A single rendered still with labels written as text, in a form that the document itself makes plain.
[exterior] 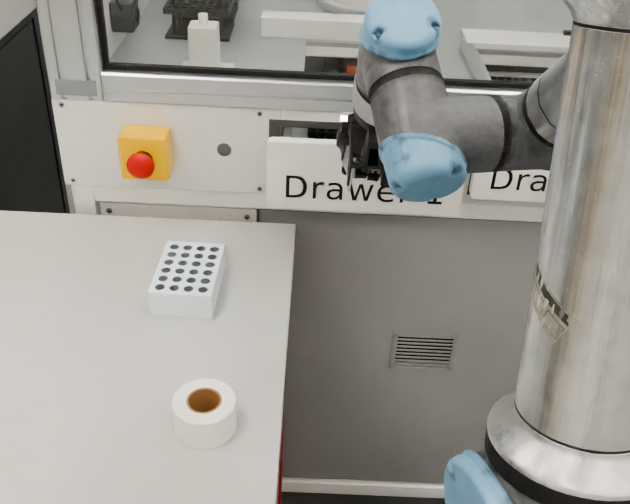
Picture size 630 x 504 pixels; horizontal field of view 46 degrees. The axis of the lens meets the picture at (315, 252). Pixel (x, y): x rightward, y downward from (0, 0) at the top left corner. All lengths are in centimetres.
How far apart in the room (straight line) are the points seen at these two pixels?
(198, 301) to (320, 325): 42
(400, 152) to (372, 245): 59
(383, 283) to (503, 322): 24
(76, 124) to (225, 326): 41
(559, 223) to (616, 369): 9
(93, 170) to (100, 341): 34
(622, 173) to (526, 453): 18
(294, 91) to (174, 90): 18
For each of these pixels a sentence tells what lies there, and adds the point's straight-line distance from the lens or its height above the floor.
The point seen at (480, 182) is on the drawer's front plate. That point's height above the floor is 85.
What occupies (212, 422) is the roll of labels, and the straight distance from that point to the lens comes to 82.
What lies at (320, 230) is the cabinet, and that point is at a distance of 125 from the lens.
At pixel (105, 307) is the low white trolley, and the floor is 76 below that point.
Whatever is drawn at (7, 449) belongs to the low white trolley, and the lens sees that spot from 89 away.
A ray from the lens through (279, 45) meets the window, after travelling 112.
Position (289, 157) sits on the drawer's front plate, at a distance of 109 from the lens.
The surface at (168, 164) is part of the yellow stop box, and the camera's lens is 115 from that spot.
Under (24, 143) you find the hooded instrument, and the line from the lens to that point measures 211.
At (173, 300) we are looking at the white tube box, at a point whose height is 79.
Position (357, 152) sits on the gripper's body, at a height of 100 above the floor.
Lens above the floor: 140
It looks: 34 degrees down
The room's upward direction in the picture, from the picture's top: 3 degrees clockwise
